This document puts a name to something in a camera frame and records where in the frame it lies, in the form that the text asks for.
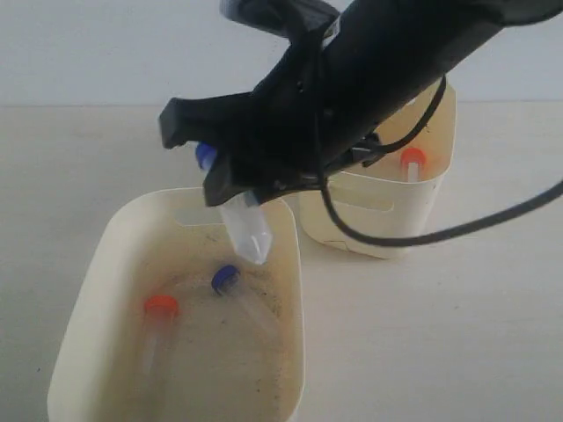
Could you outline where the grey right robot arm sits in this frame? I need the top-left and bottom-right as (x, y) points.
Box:
(159, 1), (562, 207)

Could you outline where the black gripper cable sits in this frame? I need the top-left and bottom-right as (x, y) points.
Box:
(316, 74), (563, 248)

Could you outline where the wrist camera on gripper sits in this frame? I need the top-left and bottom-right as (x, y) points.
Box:
(220, 0), (340, 42)

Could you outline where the blue-capped tube moved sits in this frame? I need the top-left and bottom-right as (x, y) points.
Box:
(211, 265), (281, 343)
(195, 142), (273, 265)

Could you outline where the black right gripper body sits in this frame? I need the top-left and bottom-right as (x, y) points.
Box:
(158, 0), (507, 199)

